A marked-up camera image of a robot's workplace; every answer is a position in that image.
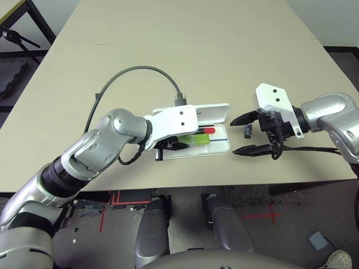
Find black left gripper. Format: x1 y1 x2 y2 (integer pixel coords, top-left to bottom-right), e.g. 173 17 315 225
155 137 189 163

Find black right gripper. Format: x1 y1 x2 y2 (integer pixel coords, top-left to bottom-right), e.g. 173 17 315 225
229 110 292 160

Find white plastic pencil case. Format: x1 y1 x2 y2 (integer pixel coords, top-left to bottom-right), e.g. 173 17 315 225
152 103 232 162

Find grey robot left leg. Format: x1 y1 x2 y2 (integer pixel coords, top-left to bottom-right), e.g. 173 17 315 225
135 197 171 267

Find grey robot leg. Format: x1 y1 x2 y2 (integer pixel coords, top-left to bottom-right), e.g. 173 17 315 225
135 197 171 267
206 193 255 252

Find grey robot right leg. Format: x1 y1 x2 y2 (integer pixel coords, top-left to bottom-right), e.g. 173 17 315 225
206 193 255 252

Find grey robot torso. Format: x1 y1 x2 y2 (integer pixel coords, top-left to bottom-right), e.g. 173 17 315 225
140 248 309 269

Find grey floor box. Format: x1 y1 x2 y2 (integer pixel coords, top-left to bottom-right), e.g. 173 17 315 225
308 231 329 251

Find white sneaker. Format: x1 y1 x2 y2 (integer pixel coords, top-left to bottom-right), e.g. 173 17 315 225
322 249 353 269

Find black foam floor mats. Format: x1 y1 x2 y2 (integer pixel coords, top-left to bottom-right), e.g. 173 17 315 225
0 60 29 98

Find black tripod stand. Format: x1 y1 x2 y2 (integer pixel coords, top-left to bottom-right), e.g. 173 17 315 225
0 25 42 65

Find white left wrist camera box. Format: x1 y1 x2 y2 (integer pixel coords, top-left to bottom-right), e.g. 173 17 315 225
141 104 199 151

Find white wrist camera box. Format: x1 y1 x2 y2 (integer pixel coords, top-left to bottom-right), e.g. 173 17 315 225
255 83 305 140
141 104 199 151

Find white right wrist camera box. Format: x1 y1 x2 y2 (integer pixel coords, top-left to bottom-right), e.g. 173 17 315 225
255 83 305 140

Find black table frame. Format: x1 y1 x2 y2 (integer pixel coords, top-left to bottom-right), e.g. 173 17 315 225
0 182 359 205

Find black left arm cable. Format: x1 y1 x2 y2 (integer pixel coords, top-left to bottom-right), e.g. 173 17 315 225
83 66 188 166

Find side table with black frame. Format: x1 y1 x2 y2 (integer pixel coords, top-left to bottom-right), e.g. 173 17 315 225
0 0 57 45

